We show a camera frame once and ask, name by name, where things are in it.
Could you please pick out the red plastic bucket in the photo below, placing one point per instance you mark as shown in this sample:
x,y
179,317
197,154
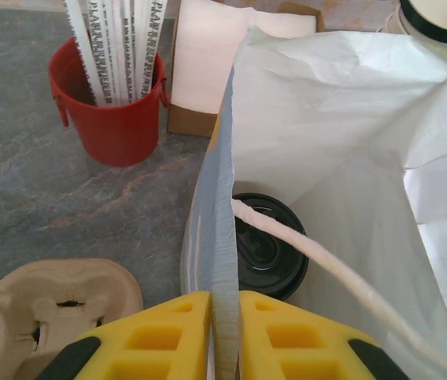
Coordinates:
x,y
116,130

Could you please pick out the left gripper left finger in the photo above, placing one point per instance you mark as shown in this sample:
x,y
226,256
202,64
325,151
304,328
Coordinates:
x,y
160,344

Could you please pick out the white napkin stack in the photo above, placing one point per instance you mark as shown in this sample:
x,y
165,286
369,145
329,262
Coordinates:
x,y
207,51

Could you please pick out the paper takeout bag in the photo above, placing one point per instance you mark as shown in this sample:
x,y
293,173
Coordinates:
x,y
326,118

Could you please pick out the black plastic cup lid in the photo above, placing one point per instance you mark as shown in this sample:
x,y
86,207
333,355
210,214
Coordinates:
x,y
271,253

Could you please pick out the cream paper cup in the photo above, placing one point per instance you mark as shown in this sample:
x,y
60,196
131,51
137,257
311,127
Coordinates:
x,y
437,27

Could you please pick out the cardboard napkin box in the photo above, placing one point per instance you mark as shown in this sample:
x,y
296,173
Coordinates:
x,y
192,123

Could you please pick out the brown pulp cup carrier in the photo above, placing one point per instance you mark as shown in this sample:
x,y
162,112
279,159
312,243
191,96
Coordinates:
x,y
49,297

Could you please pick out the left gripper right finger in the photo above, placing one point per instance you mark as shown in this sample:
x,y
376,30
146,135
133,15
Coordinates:
x,y
287,344

